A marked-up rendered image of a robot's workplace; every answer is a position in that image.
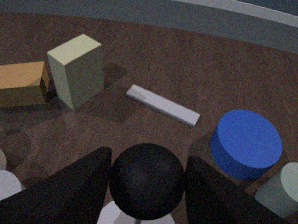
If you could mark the grey flat bar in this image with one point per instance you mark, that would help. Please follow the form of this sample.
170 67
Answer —
182 113

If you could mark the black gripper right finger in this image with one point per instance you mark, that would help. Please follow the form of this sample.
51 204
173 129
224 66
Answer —
212 199

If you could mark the brown box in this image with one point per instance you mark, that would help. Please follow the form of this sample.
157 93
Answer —
23 84

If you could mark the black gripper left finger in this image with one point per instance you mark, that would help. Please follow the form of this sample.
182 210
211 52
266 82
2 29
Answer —
74 195

